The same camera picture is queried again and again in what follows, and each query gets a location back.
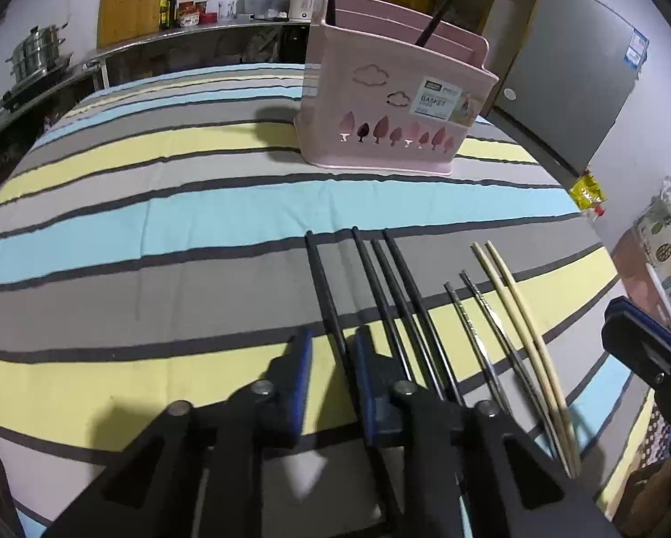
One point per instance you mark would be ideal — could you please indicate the clear plastic container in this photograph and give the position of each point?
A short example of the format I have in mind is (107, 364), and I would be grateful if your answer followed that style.
(265, 4)

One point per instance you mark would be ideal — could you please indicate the black chopstick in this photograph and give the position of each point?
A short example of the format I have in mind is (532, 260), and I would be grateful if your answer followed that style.
(436, 19)
(327, 302)
(412, 286)
(395, 291)
(377, 297)

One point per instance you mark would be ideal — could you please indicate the bamboo chopstick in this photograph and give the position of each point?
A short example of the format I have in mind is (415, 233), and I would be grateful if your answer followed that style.
(525, 319)
(510, 319)

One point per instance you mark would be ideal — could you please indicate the grey refrigerator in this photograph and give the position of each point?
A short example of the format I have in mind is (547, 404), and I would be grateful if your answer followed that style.
(565, 67)

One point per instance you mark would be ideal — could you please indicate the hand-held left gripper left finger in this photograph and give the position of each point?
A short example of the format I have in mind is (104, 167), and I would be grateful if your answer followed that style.
(303, 375)

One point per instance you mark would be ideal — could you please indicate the yellow snack bag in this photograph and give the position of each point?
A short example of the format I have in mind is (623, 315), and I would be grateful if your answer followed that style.
(589, 193)

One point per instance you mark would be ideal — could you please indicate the steel steamer pot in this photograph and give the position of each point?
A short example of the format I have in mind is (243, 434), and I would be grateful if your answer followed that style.
(35, 53)

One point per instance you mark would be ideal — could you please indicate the black induction cooker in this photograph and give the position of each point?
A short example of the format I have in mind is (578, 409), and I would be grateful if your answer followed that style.
(27, 92)

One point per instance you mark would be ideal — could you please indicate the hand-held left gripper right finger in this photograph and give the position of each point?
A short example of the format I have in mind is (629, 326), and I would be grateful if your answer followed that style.
(366, 386)

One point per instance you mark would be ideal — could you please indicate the white electric kettle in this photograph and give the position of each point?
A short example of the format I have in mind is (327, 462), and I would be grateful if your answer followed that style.
(303, 6)

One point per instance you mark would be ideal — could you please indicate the patterned metal chopstick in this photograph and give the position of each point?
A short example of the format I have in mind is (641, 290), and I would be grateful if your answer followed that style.
(495, 325)
(470, 328)

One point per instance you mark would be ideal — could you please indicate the clear drinking glass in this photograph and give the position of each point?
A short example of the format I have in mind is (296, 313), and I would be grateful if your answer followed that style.
(227, 9)

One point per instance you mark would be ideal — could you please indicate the wooden cutting board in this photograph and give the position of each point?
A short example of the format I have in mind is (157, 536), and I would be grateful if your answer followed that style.
(131, 5)

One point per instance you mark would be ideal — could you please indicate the dark sauce bottle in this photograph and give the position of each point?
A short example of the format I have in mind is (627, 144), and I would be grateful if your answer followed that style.
(172, 8)

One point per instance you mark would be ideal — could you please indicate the red can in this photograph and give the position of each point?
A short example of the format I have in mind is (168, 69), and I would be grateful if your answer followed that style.
(205, 18)

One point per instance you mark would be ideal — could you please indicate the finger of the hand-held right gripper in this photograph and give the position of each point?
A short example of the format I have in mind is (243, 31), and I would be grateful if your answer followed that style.
(641, 328)

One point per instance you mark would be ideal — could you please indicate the green oil bottle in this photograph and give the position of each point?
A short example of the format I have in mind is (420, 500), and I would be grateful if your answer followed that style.
(163, 11)

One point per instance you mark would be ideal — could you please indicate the striped tablecloth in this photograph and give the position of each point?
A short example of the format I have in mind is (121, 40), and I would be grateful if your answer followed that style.
(145, 207)

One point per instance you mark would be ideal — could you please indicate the red lid jar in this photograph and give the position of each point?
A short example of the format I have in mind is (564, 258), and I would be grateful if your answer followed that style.
(188, 15)

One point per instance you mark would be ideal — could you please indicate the low steel table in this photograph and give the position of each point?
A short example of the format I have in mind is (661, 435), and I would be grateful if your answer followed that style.
(10, 123)

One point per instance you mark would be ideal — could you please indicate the pink plastic basket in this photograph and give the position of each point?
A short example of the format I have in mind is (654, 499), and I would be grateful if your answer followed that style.
(369, 106)

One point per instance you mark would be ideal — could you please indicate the pineapple print cloth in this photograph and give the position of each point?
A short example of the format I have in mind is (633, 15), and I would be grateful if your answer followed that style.
(663, 246)

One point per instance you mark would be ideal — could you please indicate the tall steel table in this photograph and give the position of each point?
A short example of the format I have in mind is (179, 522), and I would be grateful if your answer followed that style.
(201, 31)

